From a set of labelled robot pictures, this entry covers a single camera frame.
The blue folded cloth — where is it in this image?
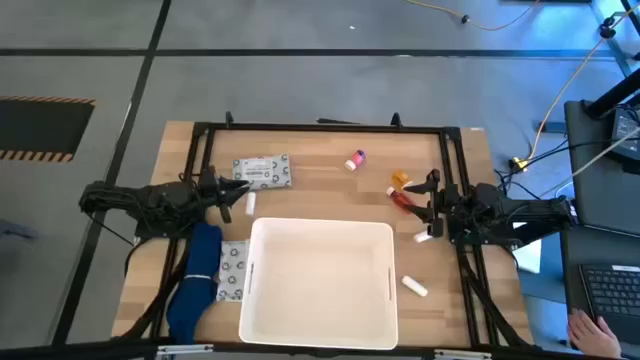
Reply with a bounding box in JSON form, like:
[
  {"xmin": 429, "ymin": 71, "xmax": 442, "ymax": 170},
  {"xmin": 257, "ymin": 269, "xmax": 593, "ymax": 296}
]
[{"xmin": 166, "ymin": 222, "xmax": 224, "ymax": 346}]

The silver metal bracket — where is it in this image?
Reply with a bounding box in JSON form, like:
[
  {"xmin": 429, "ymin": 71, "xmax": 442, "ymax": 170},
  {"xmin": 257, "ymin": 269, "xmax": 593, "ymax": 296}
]
[
  {"xmin": 156, "ymin": 343, "xmax": 215, "ymax": 358},
  {"xmin": 433, "ymin": 348, "xmax": 493, "ymax": 360}
]

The black pole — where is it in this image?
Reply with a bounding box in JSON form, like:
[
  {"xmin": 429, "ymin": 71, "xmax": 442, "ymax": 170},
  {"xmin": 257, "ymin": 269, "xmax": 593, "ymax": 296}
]
[{"xmin": 584, "ymin": 67, "xmax": 640, "ymax": 120}]

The white woven plastic basket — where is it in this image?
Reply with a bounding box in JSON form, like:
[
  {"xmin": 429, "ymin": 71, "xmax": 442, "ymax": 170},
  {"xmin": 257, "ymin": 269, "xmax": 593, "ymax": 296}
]
[{"xmin": 238, "ymin": 216, "xmax": 400, "ymax": 351}]

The red bottle with white cap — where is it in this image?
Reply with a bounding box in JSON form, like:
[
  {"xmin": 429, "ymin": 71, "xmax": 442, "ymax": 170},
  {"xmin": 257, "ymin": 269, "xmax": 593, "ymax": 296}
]
[{"xmin": 385, "ymin": 186, "xmax": 417, "ymax": 214}]

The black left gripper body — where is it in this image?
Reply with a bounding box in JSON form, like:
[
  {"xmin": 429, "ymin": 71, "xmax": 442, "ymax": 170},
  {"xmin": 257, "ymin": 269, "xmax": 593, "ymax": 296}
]
[{"xmin": 197, "ymin": 167, "xmax": 225, "ymax": 209}]

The black side desk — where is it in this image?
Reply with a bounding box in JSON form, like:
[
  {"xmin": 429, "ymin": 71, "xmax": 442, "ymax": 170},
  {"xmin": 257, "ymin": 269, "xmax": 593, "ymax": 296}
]
[{"xmin": 559, "ymin": 99, "xmax": 640, "ymax": 351}]

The white patterned packet with label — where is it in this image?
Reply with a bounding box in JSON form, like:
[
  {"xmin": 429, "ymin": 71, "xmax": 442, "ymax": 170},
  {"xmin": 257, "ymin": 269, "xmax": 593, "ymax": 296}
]
[{"xmin": 232, "ymin": 153, "xmax": 293, "ymax": 192}]

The black aluminium table frame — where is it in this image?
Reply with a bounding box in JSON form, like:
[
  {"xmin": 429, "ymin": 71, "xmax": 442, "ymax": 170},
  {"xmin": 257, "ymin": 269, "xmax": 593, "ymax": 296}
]
[{"xmin": 130, "ymin": 110, "xmax": 537, "ymax": 351}]

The yellow floor cable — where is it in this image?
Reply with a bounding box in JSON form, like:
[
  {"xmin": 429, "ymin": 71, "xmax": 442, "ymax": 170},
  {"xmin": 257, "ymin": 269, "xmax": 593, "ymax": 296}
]
[{"xmin": 404, "ymin": 0, "xmax": 542, "ymax": 32}]

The black hazard-striped floor mat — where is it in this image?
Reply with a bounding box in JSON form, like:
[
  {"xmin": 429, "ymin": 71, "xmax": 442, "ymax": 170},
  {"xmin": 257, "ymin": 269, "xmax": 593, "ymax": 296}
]
[{"xmin": 0, "ymin": 95, "xmax": 97, "ymax": 163}]

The black keyboard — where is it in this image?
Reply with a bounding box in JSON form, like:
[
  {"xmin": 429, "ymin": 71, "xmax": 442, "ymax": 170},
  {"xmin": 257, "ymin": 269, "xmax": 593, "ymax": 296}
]
[{"xmin": 578, "ymin": 263, "xmax": 640, "ymax": 347}]

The pink bottle with white cap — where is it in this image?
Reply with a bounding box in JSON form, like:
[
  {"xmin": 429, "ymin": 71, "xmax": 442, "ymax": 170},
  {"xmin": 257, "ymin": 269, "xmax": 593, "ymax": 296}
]
[{"xmin": 344, "ymin": 149, "xmax": 367, "ymax": 172}]

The grey cable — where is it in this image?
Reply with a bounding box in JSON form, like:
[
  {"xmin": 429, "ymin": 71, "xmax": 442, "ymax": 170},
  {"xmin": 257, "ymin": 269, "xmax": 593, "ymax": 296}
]
[{"xmin": 569, "ymin": 127, "xmax": 640, "ymax": 182}]

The person's hand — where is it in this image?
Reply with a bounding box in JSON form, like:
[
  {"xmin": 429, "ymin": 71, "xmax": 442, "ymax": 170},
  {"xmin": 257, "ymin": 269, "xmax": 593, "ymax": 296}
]
[{"xmin": 567, "ymin": 308, "xmax": 623, "ymax": 360}]

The orange extension cable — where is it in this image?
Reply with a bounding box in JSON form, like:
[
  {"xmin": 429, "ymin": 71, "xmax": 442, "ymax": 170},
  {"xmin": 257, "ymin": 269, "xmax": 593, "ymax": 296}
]
[{"xmin": 527, "ymin": 2, "xmax": 640, "ymax": 161}]

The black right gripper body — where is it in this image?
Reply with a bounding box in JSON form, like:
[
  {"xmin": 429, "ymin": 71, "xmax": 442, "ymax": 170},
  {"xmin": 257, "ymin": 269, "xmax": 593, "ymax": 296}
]
[{"xmin": 431, "ymin": 182, "xmax": 460, "ymax": 239}]

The metal stand frame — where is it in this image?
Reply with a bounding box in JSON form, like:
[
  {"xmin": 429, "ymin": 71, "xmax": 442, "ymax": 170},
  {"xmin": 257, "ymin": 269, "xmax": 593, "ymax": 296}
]
[{"xmin": 588, "ymin": 0, "xmax": 640, "ymax": 77}]

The orange pill bottle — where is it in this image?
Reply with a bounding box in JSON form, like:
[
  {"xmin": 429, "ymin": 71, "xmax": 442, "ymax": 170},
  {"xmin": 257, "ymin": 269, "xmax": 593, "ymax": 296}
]
[{"xmin": 391, "ymin": 170, "xmax": 414, "ymax": 191}]

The black cable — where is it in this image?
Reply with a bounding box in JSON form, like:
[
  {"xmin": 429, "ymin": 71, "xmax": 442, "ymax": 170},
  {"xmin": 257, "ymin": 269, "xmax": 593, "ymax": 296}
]
[{"xmin": 493, "ymin": 139, "xmax": 619, "ymax": 201}]

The white paper sheet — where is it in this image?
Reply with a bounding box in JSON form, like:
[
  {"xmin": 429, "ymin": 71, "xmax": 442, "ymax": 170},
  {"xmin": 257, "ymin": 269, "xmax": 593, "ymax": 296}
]
[{"xmin": 511, "ymin": 222, "xmax": 543, "ymax": 275}]

